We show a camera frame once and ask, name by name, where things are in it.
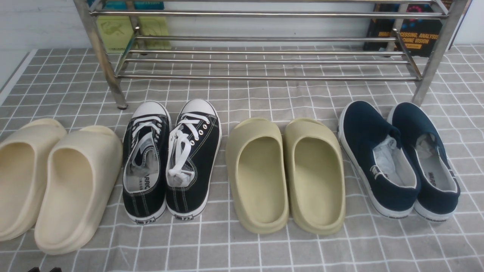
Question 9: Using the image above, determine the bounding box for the navy slip-on shoe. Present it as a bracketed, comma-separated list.
[337, 100, 421, 219]
[387, 102, 461, 222]

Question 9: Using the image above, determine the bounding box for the cream foam slipper far left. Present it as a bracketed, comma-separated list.
[0, 118, 67, 241]

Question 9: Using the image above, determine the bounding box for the black image processing book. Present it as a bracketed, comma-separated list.
[363, 4, 442, 57]

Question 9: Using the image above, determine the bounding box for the black canvas sneaker left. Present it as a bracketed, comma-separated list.
[123, 100, 171, 224]

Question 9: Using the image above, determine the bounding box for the olive foam slipper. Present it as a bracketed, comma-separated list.
[283, 118, 346, 235]
[225, 117, 289, 234]

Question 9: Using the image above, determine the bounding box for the black canvas sneaker right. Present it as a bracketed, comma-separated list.
[166, 99, 222, 221]

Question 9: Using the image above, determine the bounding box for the cream foam slipper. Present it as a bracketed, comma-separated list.
[34, 125, 123, 255]
[0, 118, 67, 241]

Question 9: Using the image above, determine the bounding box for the green and teal book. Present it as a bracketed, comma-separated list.
[96, 0, 171, 53]

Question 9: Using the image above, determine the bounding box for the olive foam slipper left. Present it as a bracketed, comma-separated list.
[225, 117, 289, 234]

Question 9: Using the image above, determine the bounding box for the black canvas sneaker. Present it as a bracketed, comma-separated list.
[166, 99, 222, 221]
[123, 100, 171, 224]

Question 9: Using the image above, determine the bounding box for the silver metal shoe rack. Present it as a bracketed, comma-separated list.
[74, 0, 470, 110]

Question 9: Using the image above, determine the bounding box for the olive foam slipper right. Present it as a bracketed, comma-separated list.
[283, 118, 346, 235]

